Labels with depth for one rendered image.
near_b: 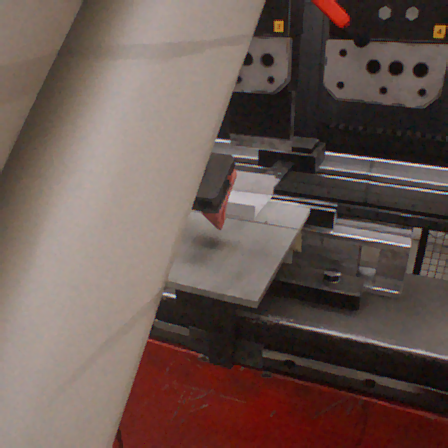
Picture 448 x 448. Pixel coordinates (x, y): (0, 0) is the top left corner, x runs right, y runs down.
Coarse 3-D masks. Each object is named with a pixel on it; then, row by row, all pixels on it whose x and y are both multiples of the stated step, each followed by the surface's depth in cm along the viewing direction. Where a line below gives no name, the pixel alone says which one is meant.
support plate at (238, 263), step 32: (192, 224) 64; (224, 224) 64; (256, 224) 64; (288, 224) 64; (192, 256) 56; (224, 256) 56; (256, 256) 56; (192, 288) 50; (224, 288) 49; (256, 288) 49
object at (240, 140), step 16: (240, 96) 67; (256, 96) 66; (272, 96) 65; (288, 96) 64; (240, 112) 68; (256, 112) 67; (272, 112) 66; (288, 112) 65; (240, 128) 69; (256, 128) 68; (272, 128) 67; (288, 128) 66; (240, 144) 71; (256, 144) 70; (272, 144) 69; (288, 144) 68
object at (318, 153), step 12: (300, 144) 89; (312, 144) 89; (324, 144) 94; (264, 156) 90; (276, 156) 89; (288, 156) 88; (300, 156) 87; (312, 156) 86; (324, 156) 95; (276, 168) 84; (288, 168) 85; (300, 168) 88; (312, 168) 87; (276, 180) 79
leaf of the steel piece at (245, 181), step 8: (240, 176) 75; (248, 176) 74; (256, 176) 74; (264, 176) 73; (272, 176) 73; (240, 184) 75; (248, 184) 74; (256, 184) 74; (264, 184) 74; (272, 184) 73; (256, 192) 74; (264, 192) 74; (272, 192) 73
